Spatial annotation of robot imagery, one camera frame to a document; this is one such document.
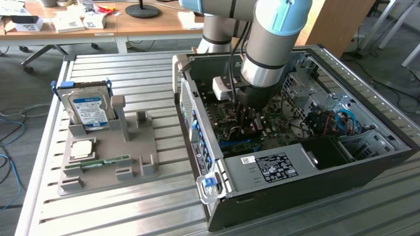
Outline wooden cabinet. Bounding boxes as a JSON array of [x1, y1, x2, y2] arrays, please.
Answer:
[[295, 0, 378, 57]]

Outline silver CPU chip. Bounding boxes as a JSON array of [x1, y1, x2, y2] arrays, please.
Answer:
[[70, 141, 95, 160]]

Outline white table frame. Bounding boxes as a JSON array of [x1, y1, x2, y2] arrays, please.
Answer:
[[378, 0, 420, 67]]

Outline blue wire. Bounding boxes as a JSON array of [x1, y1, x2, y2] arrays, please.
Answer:
[[335, 109, 363, 135]]

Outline small white labelled box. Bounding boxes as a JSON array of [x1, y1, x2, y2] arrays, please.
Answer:
[[83, 12, 108, 30]]

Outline grey wheeled frame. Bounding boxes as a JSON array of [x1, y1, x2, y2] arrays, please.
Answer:
[[19, 43, 102, 73]]

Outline long blue expansion slot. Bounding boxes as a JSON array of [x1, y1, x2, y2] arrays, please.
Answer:
[[219, 139, 254, 149]]

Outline black round lamp base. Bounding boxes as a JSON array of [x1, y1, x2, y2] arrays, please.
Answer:
[[126, 0, 162, 19]]

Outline CPU socket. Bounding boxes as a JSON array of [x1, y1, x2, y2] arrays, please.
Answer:
[[210, 102, 240, 124]]

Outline white paper stack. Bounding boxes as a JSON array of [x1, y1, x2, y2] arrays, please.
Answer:
[[176, 11, 206, 30]]

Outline green RAM stick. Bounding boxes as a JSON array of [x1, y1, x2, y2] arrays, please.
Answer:
[[64, 154, 132, 171]]

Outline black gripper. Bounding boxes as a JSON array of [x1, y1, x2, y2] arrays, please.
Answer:
[[236, 84, 279, 135]]

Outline black camera cable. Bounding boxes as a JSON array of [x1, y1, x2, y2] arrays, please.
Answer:
[[228, 21, 254, 105]]

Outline white box with black label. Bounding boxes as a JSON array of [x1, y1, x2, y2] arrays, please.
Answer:
[[15, 17, 44, 32]]

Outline red wire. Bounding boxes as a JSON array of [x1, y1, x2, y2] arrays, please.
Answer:
[[323, 114, 334, 135]]

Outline grey parts rack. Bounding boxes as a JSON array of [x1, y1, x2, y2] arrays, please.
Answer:
[[58, 94, 162, 197]]

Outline loose white sheets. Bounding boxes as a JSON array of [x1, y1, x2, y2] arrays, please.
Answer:
[[0, 2, 27, 16]]

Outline blue floor cable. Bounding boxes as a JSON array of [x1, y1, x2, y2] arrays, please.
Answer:
[[0, 118, 27, 212]]

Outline metal disk bay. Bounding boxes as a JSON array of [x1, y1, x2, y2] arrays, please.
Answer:
[[338, 129, 396, 162]]

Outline wooden desk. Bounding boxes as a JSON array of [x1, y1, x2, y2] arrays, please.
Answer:
[[0, 1, 127, 54], [116, 0, 252, 54]]

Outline grey power supply unit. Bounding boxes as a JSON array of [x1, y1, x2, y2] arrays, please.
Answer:
[[223, 144, 319, 192]]

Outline grey floor cable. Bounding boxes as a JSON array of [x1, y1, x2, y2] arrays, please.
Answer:
[[0, 103, 52, 118]]

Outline flat white box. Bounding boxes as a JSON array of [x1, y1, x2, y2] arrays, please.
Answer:
[[52, 14, 86, 34]]

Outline hard disk in blue caddy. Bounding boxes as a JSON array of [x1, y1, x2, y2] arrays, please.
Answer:
[[48, 78, 115, 133]]

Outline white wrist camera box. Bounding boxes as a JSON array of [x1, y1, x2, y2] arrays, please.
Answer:
[[212, 76, 239, 101]]

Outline green motherboard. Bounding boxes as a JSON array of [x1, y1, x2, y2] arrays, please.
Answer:
[[203, 83, 312, 158]]

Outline black open PC case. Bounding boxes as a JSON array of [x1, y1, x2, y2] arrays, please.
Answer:
[[172, 44, 415, 233]]

